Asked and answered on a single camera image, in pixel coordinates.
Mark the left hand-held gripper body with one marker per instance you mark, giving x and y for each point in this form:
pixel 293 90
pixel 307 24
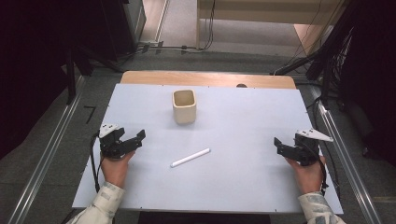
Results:
pixel 109 141

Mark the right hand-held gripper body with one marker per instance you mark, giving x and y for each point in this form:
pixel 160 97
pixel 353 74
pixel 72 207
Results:
pixel 306 144

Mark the person's left hand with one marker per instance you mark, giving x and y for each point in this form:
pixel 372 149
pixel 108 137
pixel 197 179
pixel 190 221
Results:
pixel 115 169

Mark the person's right hand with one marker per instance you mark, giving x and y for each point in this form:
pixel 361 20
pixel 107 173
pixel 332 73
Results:
pixel 308 177

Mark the cream square cup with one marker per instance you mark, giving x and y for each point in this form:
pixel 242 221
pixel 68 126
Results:
pixel 184 105

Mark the white pen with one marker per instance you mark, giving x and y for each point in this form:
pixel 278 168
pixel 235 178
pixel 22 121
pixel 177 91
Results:
pixel 190 157

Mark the white board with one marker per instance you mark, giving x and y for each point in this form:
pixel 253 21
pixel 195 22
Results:
pixel 218 180

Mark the black stand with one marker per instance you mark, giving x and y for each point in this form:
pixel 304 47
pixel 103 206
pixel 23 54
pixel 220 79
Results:
pixel 323 62
pixel 73 73

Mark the wooden table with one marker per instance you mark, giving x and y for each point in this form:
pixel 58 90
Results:
pixel 205 79

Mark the dark cabinet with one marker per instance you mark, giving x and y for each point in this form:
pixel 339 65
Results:
pixel 123 26

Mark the light wooden desk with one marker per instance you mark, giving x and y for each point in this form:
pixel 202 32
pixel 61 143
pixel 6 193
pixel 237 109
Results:
pixel 258 14

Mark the aluminium rail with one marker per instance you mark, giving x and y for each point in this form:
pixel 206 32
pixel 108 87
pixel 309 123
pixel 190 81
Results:
pixel 46 158
pixel 345 161

